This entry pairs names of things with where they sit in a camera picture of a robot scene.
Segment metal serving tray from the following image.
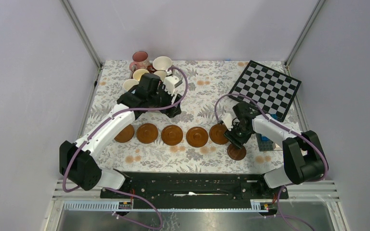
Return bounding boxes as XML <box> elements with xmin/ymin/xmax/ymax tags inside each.
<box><xmin>119</xmin><ymin>72</ymin><xmax>184</xmax><ymax>117</ymax></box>

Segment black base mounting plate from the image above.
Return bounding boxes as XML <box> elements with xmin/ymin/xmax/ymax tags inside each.
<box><xmin>100</xmin><ymin>172</ymin><xmax>290</xmax><ymax>210</ymax></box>

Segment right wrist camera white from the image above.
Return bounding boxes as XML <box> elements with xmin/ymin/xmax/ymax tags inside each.
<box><xmin>220</xmin><ymin>113</ymin><xmax>233</xmax><ymax>131</ymax></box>

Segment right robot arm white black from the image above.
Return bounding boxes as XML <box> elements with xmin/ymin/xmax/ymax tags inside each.
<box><xmin>220</xmin><ymin>102</ymin><xmax>328</xmax><ymax>198</ymax></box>

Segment black white chessboard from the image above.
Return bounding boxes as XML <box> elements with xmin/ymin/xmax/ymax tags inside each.
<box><xmin>229</xmin><ymin>61</ymin><xmax>302</xmax><ymax>122</ymax></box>

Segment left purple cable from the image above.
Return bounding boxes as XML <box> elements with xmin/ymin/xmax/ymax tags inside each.
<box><xmin>61</xmin><ymin>66</ymin><xmax>189</xmax><ymax>231</ymax></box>

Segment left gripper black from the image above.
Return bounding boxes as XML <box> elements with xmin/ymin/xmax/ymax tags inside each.
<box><xmin>148</xmin><ymin>82</ymin><xmax>182</xmax><ymax>117</ymax></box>

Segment floral tablecloth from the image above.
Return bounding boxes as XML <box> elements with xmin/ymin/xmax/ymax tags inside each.
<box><xmin>85</xmin><ymin>61</ymin><xmax>283</xmax><ymax>174</ymax></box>

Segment brown wooden coaster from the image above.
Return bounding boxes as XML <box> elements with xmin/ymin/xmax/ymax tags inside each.
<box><xmin>209</xmin><ymin>124</ymin><xmax>228</xmax><ymax>145</ymax></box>
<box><xmin>114</xmin><ymin>125</ymin><xmax>135</xmax><ymax>143</ymax></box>
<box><xmin>136</xmin><ymin>123</ymin><xmax>159</xmax><ymax>144</ymax></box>
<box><xmin>186</xmin><ymin>127</ymin><xmax>209</xmax><ymax>148</ymax></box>
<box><xmin>161</xmin><ymin>125</ymin><xmax>183</xmax><ymax>146</ymax></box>

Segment white ribbed mug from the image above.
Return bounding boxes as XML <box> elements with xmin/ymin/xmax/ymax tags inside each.
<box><xmin>153</xmin><ymin>70</ymin><xmax>168</xmax><ymax>81</ymax></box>

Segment pink mug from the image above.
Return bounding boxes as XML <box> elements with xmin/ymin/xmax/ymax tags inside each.
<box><xmin>129</xmin><ymin>51</ymin><xmax>150</xmax><ymax>72</ymax></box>

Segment cream yellow mug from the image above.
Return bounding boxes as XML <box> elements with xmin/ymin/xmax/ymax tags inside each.
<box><xmin>132</xmin><ymin>69</ymin><xmax>149</xmax><ymax>81</ymax></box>

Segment dark grey brick baseplate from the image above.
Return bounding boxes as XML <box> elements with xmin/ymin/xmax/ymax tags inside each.
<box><xmin>255</xmin><ymin>133</ymin><xmax>282</xmax><ymax>152</ymax></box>

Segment white cup on red saucer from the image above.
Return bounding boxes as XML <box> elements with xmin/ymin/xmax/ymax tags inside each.
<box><xmin>148</xmin><ymin>56</ymin><xmax>173</xmax><ymax>75</ymax></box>

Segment dark walnut round coaster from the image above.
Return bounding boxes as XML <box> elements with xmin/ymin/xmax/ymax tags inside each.
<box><xmin>227</xmin><ymin>144</ymin><xmax>247</xmax><ymax>161</ymax></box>

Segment light blue mug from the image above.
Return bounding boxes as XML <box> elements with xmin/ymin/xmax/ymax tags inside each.
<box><xmin>122</xmin><ymin>79</ymin><xmax>139</xmax><ymax>93</ymax></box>

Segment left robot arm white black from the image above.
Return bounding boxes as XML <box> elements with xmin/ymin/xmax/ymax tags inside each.
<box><xmin>59</xmin><ymin>73</ymin><xmax>187</xmax><ymax>198</ymax></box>

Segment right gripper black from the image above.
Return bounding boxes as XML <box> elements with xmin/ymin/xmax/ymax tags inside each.
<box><xmin>223</xmin><ymin>120</ymin><xmax>252</xmax><ymax>150</ymax></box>

